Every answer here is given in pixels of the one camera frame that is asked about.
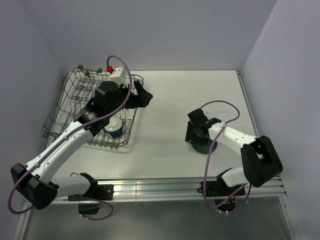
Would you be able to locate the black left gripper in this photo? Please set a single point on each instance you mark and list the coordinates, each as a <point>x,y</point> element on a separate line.
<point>139,100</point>

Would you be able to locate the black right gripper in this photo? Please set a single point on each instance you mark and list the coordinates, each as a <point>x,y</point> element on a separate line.
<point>189,135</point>

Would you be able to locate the dark teal round plate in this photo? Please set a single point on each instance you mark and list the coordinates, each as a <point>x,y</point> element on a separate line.
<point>202,148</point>

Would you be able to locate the teal and cream bowl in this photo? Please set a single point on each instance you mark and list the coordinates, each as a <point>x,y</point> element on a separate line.
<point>115,127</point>

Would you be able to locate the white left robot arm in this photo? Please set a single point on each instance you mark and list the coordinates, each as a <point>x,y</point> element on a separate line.
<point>35,180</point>

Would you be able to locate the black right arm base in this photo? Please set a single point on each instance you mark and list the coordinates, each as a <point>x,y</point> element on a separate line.
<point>216,189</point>

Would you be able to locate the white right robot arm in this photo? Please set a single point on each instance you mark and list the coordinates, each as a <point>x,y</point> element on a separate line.
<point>260,161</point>

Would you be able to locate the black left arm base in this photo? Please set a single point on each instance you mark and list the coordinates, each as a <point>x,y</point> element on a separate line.
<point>101,192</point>

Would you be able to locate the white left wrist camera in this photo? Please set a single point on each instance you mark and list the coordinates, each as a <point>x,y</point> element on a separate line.
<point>117,75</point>

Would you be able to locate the grey wire dish rack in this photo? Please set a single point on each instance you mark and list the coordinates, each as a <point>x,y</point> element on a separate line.
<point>78,88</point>

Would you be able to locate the aluminium mounting rail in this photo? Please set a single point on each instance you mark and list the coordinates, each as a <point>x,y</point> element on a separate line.
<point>177,189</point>

